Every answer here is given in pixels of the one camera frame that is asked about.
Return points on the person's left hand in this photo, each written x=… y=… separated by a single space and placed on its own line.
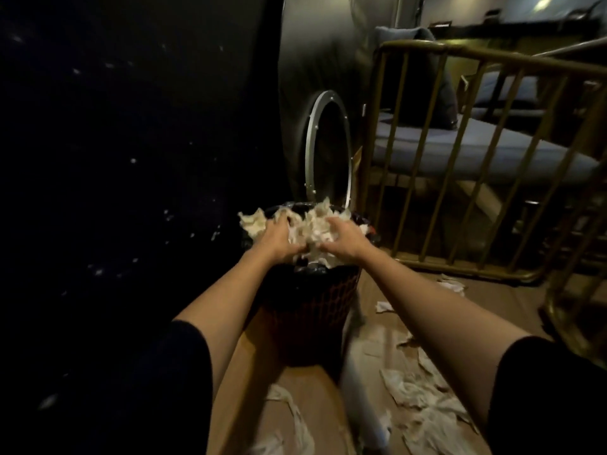
x=277 y=244

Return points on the person's right hand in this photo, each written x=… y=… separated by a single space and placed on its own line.
x=348 y=242

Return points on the person's left fingers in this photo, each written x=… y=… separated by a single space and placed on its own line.
x=287 y=222

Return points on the person's right fingers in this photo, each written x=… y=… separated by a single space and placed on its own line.
x=337 y=228

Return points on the pile of paper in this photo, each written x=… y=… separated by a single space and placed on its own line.
x=310 y=232

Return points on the person's left forearm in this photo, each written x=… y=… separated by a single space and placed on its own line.
x=227 y=303

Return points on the person's right forearm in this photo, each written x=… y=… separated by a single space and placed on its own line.
x=436 y=322

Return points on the black mesh waste bin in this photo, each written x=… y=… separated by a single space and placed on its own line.
x=310 y=312

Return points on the small white paper scrap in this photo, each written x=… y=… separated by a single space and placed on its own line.
x=453 y=284
x=384 y=306

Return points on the gold metal railing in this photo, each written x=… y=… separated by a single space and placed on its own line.
x=479 y=161

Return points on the blue sofa seat cushion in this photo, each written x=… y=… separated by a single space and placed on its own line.
x=474 y=146

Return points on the dark blue pillow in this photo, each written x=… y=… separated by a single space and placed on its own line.
x=417 y=80

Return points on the white tube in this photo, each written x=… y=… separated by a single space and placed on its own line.
x=363 y=402

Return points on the long white paper strip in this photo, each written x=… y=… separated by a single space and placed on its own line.
x=291 y=416

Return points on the large crumpled paper sheet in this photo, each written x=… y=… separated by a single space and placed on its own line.
x=427 y=407

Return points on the black left sleeve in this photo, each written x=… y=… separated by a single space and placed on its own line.
x=166 y=393

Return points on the black sleeve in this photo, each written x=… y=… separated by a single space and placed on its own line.
x=166 y=393
x=550 y=398

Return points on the blue back cushion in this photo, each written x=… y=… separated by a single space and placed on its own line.
x=512 y=89

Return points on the black right sleeve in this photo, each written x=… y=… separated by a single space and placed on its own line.
x=550 y=398

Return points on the wooden sofa frame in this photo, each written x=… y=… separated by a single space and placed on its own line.
x=474 y=194

